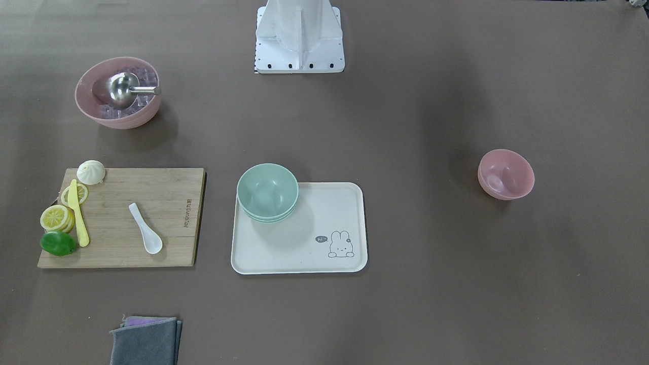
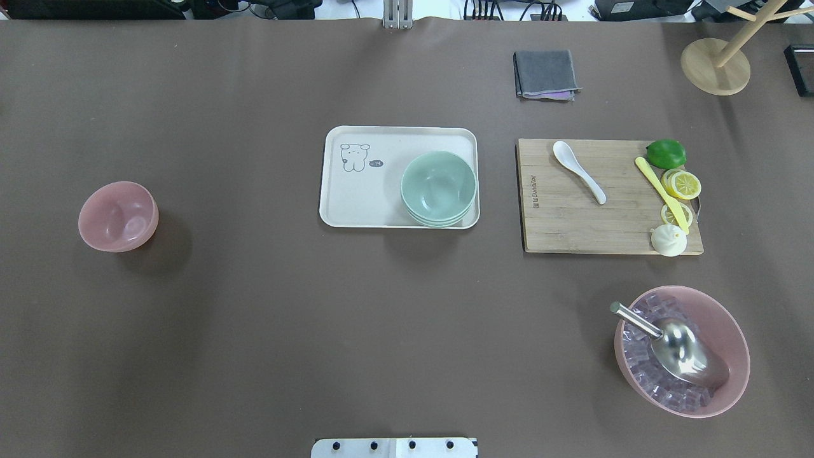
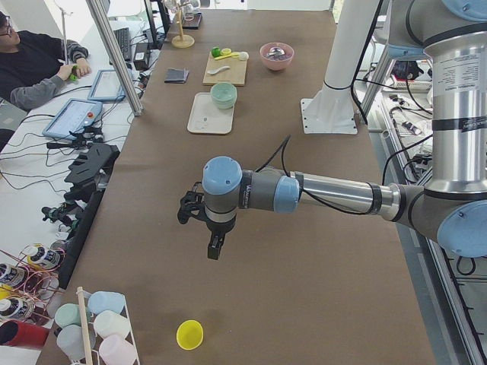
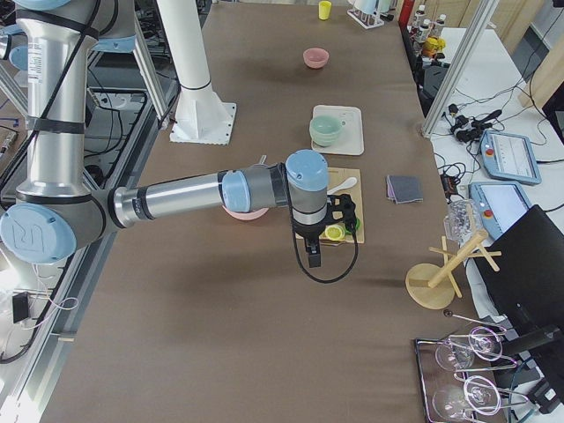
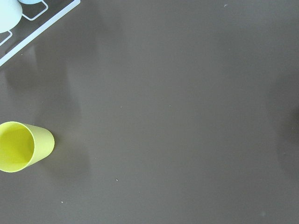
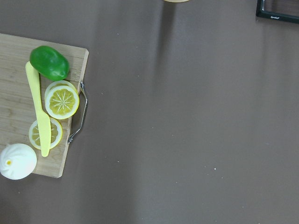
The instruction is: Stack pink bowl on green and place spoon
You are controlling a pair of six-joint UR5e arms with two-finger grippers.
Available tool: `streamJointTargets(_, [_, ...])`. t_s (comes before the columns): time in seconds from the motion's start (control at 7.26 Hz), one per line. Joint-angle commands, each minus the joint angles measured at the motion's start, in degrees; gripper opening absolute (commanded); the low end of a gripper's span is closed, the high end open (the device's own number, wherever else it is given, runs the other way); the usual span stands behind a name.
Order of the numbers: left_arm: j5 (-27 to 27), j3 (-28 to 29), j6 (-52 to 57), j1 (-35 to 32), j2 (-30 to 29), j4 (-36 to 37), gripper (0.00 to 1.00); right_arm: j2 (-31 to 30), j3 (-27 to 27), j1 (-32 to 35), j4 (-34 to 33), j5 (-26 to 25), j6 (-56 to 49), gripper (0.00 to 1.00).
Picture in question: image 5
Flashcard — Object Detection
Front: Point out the yellow plastic cup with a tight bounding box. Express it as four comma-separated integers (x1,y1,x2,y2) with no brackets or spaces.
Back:
0,121,55,173

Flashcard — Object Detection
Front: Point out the light blue cup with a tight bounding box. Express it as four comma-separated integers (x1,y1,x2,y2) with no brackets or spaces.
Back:
19,0,43,5

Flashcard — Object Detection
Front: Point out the white wire cup rack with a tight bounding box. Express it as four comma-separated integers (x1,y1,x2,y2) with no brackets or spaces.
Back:
0,0,80,65

